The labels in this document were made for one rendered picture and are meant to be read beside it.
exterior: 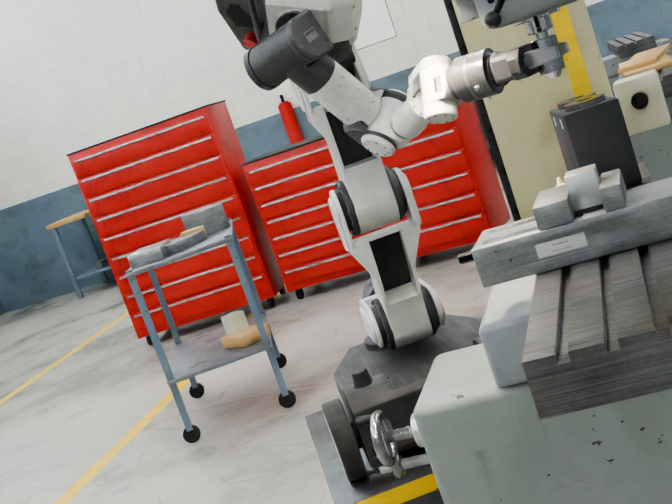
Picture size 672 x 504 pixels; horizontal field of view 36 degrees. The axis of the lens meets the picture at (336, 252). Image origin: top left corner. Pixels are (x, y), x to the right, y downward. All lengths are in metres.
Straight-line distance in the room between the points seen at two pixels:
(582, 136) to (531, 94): 1.41
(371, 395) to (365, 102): 0.71
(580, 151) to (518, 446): 0.68
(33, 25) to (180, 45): 1.78
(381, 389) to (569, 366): 1.18
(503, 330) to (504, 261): 0.15
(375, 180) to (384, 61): 8.64
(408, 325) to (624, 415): 0.90
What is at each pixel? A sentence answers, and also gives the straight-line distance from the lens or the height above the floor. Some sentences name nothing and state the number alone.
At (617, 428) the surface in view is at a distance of 1.92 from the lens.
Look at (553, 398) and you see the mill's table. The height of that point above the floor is 0.85.
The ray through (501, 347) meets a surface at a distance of 1.86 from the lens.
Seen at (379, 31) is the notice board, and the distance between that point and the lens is 11.12.
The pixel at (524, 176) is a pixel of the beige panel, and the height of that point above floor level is 0.79.
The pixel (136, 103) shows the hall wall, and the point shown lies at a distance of 12.01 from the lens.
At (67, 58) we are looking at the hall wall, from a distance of 12.32.
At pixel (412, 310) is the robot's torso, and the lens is 2.65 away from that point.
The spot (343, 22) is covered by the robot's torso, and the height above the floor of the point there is 1.43.
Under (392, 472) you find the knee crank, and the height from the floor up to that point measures 0.47.
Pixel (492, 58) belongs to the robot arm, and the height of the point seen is 1.26.
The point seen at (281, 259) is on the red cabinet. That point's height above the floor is 0.31.
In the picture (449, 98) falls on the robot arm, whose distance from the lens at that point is 1.99.
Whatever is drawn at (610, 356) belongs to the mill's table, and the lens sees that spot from 1.34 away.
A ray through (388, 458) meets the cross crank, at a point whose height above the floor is 0.58.
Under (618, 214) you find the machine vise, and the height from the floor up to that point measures 0.97.
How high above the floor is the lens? 1.32
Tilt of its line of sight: 9 degrees down
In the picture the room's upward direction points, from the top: 19 degrees counter-clockwise
